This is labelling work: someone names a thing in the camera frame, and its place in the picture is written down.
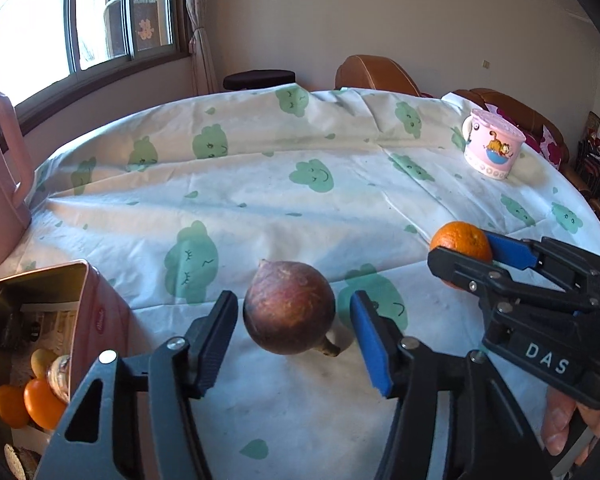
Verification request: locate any person's right hand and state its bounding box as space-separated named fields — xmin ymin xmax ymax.
xmin=540 ymin=387 xmax=600 ymax=471

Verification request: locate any small orange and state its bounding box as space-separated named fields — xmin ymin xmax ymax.
xmin=0 ymin=384 xmax=31 ymax=429

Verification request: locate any beige curtain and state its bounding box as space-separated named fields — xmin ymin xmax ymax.
xmin=180 ymin=0 xmax=219 ymax=96

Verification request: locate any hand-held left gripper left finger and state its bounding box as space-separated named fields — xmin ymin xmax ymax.
xmin=32 ymin=290 xmax=240 ymax=480

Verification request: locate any brown round fruit with stem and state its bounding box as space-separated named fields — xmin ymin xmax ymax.
xmin=242 ymin=259 xmax=341 ymax=358

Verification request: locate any white green cloud tablecloth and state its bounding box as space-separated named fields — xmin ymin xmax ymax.
xmin=0 ymin=85 xmax=600 ymax=480

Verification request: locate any brown leather chair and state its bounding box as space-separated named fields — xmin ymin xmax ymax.
xmin=335 ymin=55 xmax=423 ymax=98
xmin=452 ymin=87 xmax=570 ymax=162

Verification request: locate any smooth orange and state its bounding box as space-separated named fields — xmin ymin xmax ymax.
xmin=24 ymin=379 xmax=67 ymax=431

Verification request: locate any bumpy mandarin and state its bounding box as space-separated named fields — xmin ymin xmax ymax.
xmin=429 ymin=221 xmax=494 ymax=289

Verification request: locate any pink floral cloth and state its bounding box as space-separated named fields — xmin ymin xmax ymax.
xmin=485 ymin=102 xmax=571 ymax=167

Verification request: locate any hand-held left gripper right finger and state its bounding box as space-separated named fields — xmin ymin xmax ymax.
xmin=350 ymin=291 xmax=553 ymax=480

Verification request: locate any pink metal tin box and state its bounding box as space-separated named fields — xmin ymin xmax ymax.
xmin=0 ymin=259 xmax=131 ymax=467

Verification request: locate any black stool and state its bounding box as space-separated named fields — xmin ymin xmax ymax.
xmin=223 ymin=69 xmax=297 ymax=93

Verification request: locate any pink cartoon cup with lid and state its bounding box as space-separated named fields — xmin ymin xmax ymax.
xmin=461 ymin=108 xmax=526 ymax=180

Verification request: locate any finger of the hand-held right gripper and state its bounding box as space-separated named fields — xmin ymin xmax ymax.
xmin=481 ymin=231 xmax=600 ymax=306
xmin=426 ymin=247 xmax=598 ymax=333

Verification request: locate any window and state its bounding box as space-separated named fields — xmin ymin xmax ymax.
xmin=0 ymin=0 xmax=192 ymax=122

